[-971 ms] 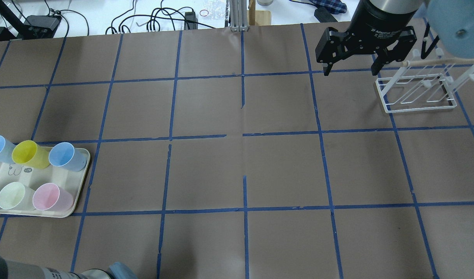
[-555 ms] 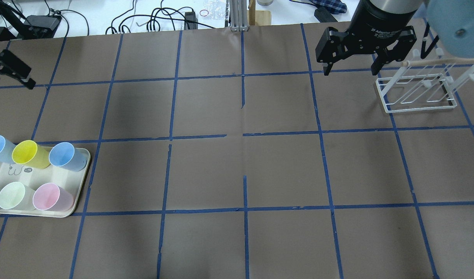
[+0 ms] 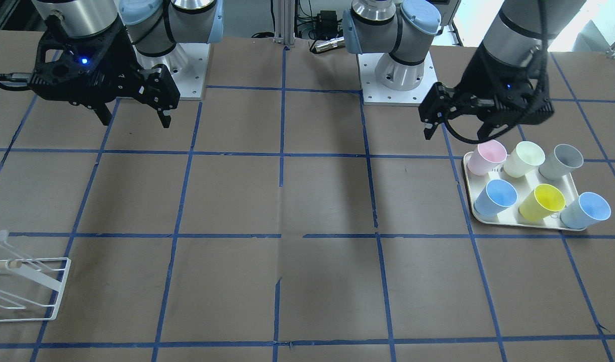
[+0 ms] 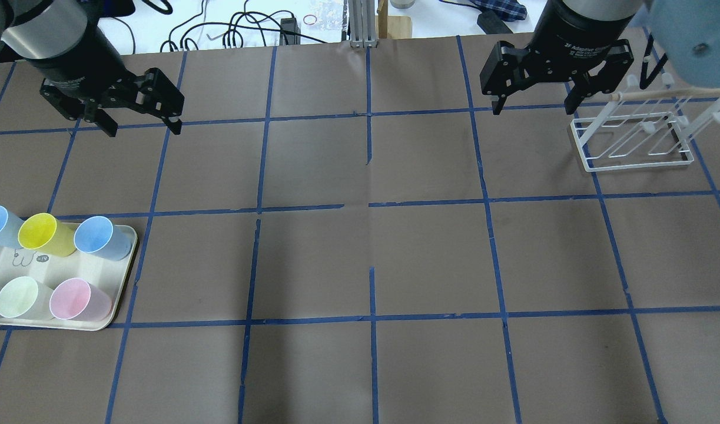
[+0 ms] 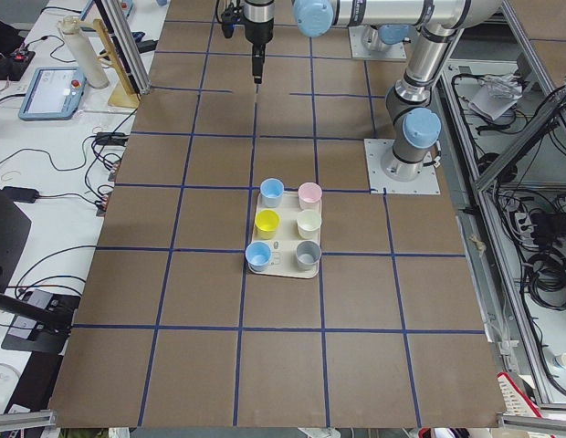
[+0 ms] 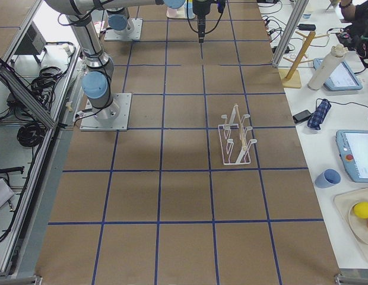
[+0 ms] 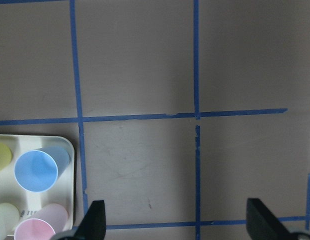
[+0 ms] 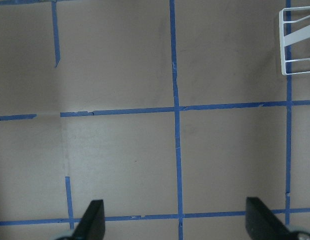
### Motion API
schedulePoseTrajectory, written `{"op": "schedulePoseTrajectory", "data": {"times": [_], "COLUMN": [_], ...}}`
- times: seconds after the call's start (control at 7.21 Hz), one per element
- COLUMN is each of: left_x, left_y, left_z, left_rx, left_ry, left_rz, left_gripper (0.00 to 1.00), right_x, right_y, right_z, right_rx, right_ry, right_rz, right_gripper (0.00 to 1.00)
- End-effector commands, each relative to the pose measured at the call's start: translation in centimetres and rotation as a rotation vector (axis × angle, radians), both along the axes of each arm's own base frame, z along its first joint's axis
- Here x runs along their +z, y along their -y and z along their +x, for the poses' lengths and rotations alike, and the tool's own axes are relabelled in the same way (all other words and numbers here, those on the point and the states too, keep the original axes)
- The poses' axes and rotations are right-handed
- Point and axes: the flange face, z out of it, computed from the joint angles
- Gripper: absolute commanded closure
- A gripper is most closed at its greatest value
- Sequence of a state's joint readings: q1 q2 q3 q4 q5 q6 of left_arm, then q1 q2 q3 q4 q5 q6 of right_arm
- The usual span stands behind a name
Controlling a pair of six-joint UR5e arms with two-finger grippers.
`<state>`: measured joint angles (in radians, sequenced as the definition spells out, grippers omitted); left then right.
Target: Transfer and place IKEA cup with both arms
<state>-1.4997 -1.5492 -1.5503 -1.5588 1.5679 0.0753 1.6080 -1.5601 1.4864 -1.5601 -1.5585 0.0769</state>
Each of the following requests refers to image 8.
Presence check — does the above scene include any white wire cup rack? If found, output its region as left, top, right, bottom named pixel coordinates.
left=278, top=6, right=310, bottom=76

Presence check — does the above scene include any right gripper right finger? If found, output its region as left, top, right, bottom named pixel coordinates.
left=245, top=197, right=310, bottom=240

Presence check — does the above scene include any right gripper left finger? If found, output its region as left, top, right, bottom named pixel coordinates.
left=54, top=199, right=106, bottom=240

